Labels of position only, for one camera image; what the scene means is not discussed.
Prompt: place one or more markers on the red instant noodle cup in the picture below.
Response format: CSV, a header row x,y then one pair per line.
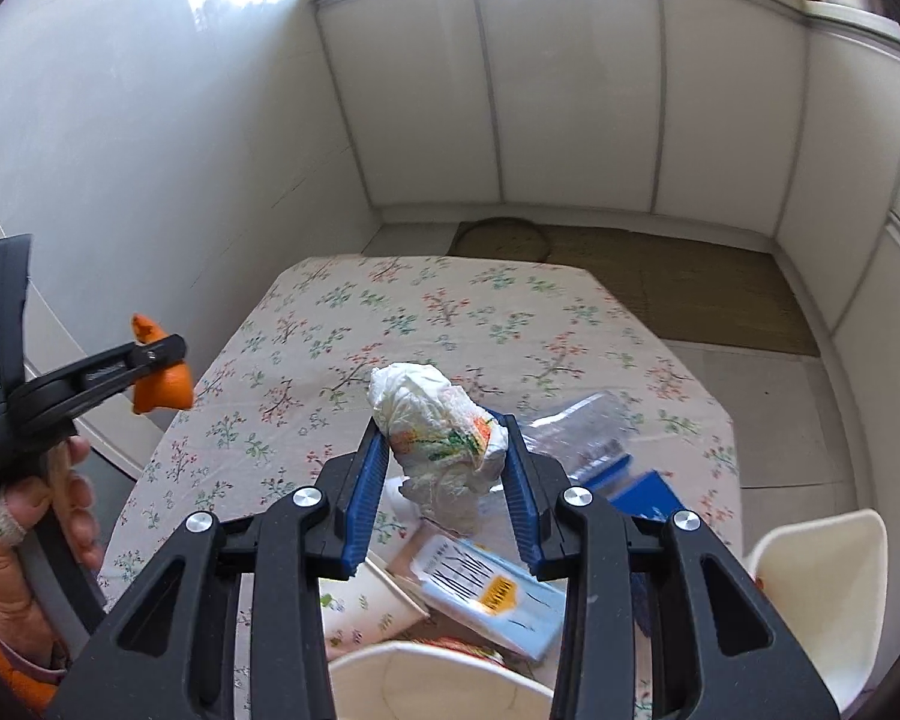
x,y
435,682

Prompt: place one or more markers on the white plastic bag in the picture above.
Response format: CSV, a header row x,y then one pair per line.
x,y
427,405

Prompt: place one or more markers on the person's left hand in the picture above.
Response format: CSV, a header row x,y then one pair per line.
x,y
0,577

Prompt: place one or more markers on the white plastic bin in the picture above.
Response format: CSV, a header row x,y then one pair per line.
x,y
817,585

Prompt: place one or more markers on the floral tablecloth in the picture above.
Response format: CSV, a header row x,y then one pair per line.
x,y
420,315

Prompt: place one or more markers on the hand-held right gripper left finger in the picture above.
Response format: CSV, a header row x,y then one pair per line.
x,y
360,510

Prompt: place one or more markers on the clear plastic bottle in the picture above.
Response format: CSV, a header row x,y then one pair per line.
x,y
585,427

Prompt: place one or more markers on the round dark floor mat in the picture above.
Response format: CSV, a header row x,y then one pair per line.
x,y
495,236

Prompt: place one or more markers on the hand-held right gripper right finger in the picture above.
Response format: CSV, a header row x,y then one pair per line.
x,y
525,510

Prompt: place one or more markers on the light blue tissue pack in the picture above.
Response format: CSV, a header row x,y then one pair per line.
x,y
480,592

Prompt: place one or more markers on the brown floor mat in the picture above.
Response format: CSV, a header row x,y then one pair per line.
x,y
682,285

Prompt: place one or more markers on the white kitchen cabinet with drawers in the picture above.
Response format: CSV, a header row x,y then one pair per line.
x,y
870,202

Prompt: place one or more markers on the blue cardboard box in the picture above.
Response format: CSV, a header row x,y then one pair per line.
x,y
649,499

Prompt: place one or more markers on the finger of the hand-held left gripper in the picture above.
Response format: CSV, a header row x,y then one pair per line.
x,y
120,367
9,300

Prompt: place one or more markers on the orange peel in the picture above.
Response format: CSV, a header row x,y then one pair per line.
x,y
165,390

